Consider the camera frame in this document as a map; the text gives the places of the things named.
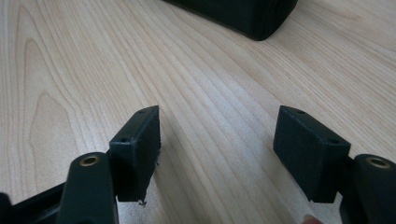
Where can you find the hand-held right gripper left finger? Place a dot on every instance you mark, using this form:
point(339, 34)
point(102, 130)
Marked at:
point(135, 155)

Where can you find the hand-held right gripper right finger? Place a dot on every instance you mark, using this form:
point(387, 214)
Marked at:
point(311, 155)

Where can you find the black mesh fabric bag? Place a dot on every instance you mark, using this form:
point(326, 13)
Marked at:
point(249, 15)

